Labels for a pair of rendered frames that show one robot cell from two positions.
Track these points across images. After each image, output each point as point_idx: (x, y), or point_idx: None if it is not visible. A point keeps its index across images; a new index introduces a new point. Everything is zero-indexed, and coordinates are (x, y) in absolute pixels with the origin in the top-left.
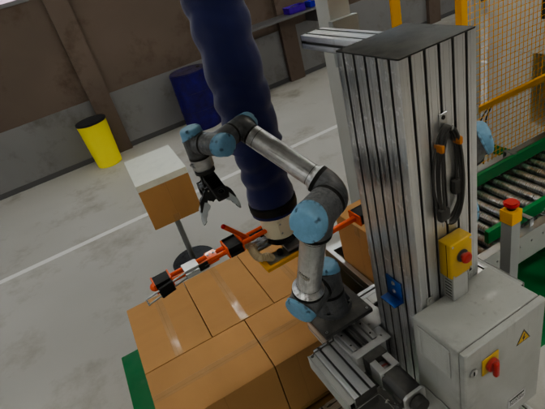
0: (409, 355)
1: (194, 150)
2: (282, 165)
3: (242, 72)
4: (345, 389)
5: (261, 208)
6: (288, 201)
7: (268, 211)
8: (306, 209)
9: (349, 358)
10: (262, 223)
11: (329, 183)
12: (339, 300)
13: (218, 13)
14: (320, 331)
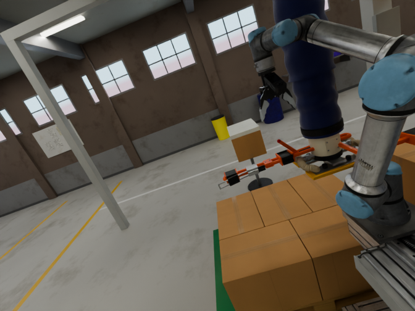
0: None
1: (258, 47)
2: (347, 46)
3: (306, 0)
4: (409, 305)
5: (311, 128)
6: (336, 123)
7: (317, 129)
8: (391, 60)
9: (412, 269)
10: (310, 142)
11: None
12: (398, 205)
13: None
14: (372, 233)
